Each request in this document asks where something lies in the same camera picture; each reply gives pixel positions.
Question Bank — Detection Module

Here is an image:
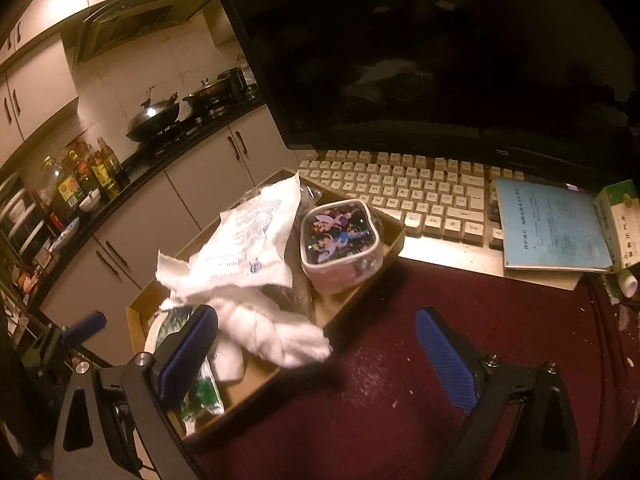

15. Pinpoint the green white medicine box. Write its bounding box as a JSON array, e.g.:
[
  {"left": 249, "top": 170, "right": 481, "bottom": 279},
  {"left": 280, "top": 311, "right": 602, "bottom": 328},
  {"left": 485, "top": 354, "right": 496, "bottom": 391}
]
[{"left": 594, "top": 180, "right": 640, "bottom": 272}]

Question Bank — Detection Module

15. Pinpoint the black cooking pot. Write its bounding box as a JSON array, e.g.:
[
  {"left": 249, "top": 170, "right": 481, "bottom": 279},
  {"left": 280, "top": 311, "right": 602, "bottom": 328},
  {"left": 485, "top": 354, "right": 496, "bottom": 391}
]
[{"left": 183, "top": 78, "right": 232, "bottom": 110}]

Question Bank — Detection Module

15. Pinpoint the pink cartoon zip pouch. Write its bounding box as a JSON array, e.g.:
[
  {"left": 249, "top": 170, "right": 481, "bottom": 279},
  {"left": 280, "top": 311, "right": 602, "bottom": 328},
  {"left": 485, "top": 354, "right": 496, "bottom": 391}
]
[{"left": 299, "top": 198, "right": 384, "bottom": 295}]

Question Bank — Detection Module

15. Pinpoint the black range hood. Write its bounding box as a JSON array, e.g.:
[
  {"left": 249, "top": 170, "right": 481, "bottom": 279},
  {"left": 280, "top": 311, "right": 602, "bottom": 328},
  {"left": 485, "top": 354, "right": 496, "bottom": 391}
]
[{"left": 75, "top": 0, "right": 213, "bottom": 63}]

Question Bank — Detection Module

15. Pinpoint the brown cardboard box tray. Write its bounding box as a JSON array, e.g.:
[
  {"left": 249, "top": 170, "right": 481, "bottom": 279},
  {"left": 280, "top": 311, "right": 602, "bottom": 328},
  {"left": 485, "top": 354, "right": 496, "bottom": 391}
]
[{"left": 124, "top": 168, "right": 407, "bottom": 443}]

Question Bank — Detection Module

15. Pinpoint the light blue booklet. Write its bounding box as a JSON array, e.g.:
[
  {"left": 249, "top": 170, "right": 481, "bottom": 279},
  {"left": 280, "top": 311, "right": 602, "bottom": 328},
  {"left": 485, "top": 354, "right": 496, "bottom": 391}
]
[{"left": 495, "top": 179, "right": 613, "bottom": 273}]

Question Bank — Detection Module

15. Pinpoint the small white cup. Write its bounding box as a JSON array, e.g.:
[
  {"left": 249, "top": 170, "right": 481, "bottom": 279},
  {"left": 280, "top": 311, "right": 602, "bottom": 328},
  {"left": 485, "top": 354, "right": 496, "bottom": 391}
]
[{"left": 616, "top": 269, "right": 639, "bottom": 298}]

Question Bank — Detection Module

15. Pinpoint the black wok with lid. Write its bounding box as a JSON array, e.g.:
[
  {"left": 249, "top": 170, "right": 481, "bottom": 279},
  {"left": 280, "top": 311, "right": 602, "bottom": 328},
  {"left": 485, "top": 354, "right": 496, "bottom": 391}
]
[{"left": 126, "top": 86, "right": 180, "bottom": 143}]

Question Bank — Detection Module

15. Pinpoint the green white medicine sachet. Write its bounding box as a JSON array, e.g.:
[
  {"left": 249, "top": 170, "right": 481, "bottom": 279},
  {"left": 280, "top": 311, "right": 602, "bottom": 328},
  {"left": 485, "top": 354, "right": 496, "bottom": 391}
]
[{"left": 144, "top": 307, "right": 224, "bottom": 437}]

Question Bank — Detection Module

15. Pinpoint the large white medicine pouch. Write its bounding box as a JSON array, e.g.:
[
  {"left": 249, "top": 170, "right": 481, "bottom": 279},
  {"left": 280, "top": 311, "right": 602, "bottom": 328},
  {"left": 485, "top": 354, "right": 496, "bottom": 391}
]
[{"left": 188, "top": 171, "right": 303, "bottom": 296}]

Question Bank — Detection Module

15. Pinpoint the beige computer keyboard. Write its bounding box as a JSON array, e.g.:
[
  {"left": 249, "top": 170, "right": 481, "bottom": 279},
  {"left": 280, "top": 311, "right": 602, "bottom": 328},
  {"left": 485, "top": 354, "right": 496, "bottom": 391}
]
[{"left": 298, "top": 150, "right": 525, "bottom": 250}]

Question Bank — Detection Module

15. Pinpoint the cooking oil bottle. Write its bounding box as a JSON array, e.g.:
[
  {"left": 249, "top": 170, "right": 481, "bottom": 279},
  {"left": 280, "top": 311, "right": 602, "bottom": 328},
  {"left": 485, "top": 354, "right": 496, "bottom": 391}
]
[{"left": 38, "top": 156, "right": 85, "bottom": 222}]

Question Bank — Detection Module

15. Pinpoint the white towel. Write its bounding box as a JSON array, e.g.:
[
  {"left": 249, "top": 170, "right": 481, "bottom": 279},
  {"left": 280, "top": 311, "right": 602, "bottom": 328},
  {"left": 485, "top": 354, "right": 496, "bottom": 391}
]
[{"left": 155, "top": 251, "right": 334, "bottom": 384}]

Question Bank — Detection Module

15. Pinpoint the black TCL monitor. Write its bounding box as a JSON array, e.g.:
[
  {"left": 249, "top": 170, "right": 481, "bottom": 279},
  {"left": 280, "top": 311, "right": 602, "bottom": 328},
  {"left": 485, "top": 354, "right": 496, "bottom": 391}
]
[{"left": 221, "top": 0, "right": 639, "bottom": 188}]

